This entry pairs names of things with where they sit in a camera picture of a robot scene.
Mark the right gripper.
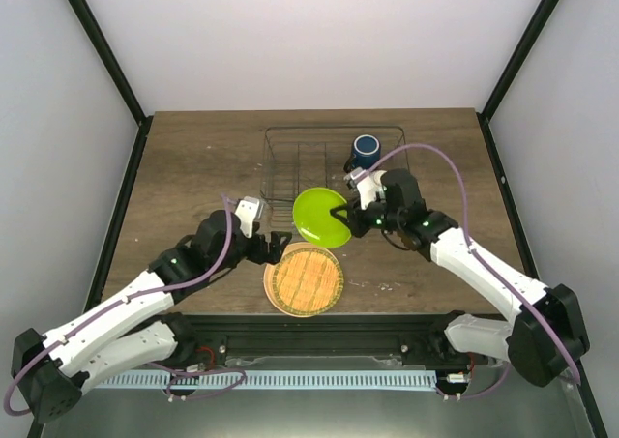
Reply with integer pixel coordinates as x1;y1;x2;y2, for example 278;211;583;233
330;197;402;239

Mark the lime green plate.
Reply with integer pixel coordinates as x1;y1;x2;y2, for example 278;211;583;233
292;187;352;248

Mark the orange patterned plate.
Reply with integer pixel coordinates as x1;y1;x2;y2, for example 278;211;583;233
263;242;344;318

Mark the grey wire dish rack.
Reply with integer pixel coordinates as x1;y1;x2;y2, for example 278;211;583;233
260;125;406;221

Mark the dark blue mug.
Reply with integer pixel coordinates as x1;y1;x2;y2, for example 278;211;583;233
343;134;381;173

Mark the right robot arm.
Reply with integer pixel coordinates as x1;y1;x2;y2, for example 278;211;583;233
330;167;590;387

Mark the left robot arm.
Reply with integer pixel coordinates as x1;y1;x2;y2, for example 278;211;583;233
3;202;292;424

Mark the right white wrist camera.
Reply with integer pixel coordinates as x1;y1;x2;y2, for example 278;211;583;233
344;167;386;210

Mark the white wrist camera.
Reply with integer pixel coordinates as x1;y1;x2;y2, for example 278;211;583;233
344;167;386;210
234;196;265;238

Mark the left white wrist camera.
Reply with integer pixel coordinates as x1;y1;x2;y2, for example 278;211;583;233
234;196;265;238

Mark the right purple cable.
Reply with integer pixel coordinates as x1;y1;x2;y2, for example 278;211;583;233
357;142;581;404

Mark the purple cable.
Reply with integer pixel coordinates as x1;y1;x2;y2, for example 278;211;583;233
357;142;581;404
3;193;248;417

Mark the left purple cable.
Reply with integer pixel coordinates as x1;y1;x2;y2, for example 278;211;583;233
3;193;248;417

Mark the light blue slotted cable duct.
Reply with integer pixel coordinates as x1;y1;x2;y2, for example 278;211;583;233
91;369;437;392

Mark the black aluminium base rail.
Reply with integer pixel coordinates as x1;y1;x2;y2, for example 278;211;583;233
188;313;486;369

